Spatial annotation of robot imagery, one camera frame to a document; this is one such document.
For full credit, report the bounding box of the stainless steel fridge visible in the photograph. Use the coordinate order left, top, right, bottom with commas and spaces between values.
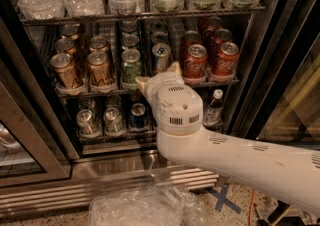
0, 0, 320, 218

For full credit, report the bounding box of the rear left coca-cola can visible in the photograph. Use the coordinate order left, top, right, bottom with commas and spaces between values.
179, 30, 202, 64

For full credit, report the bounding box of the rear right coca-cola can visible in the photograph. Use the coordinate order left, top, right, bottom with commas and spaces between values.
198, 16, 223, 41

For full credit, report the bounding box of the blue tape cross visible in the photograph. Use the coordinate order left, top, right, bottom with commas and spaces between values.
207, 184, 242, 214

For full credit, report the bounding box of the bottom left silver can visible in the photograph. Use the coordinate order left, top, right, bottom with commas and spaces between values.
76, 109, 98, 135

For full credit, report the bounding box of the orange cable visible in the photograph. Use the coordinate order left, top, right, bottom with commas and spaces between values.
248, 189, 257, 226

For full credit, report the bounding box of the clear plastic bag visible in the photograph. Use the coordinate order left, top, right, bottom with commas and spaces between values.
88, 186, 208, 226

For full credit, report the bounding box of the right white-cap bottle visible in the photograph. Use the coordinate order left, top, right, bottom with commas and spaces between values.
203, 89, 224, 127

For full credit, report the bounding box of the middle right coca-cola can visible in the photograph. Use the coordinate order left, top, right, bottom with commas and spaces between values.
208, 28, 232, 66

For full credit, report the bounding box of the front left gold can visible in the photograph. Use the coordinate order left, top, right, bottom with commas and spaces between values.
50, 53, 83, 89

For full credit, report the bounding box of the redbull can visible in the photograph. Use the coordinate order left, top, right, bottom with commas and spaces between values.
150, 21, 167, 33
152, 43, 171, 73
151, 31, 168, 46

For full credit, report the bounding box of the middle left gold can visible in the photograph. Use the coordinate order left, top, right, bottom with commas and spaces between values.
55, 38, 80, 61

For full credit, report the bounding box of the front right coca-cola can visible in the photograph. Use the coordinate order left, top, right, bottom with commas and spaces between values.
211, 42, 239, 76

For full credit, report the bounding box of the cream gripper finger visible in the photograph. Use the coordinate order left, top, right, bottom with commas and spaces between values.
135, 76, 150, 92
167, 61, 183, 76

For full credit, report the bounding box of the coca-cola can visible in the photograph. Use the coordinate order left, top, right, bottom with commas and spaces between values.
179, 30, 202, 64
183, 44, 208, 79
211, 42, 239, 76
208, 28, 232, 66
198, 16, 223, 41

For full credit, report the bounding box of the front left coca-cola can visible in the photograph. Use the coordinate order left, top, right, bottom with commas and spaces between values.
183, 44, 208, 79

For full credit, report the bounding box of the yellow black stand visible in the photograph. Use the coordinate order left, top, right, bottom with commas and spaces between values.
257, 201, 311, 226

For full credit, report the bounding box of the rear left gold can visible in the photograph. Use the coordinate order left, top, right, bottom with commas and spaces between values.
60, 24, 80, 40

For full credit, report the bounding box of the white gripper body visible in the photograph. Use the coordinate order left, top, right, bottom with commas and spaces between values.
143, 72, 203, 135

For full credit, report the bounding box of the open glass fridge door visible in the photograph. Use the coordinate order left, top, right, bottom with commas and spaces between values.
227, 0, 320, 149

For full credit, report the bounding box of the silver can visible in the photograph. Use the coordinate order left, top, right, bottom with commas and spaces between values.
104, 108, 124, 134
76, 109, 98, 135

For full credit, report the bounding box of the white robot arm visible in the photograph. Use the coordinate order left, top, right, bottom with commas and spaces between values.
135, 62, 320, 217

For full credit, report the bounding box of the rear green can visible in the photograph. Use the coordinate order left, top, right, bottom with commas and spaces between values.
119, 21, 138, 35

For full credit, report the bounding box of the front green can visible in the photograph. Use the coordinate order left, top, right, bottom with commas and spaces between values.
121, 49, 143, 84

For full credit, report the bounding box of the bottom left pepsi can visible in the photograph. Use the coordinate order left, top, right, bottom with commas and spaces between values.
129, 103, 149, 131

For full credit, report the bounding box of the gold can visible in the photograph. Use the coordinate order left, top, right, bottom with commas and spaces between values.
50, 53, 83, 89
60, 24, 80, 40
89, 36, 111, 52
87, 51, 114, 87
55, 38, 80, 61

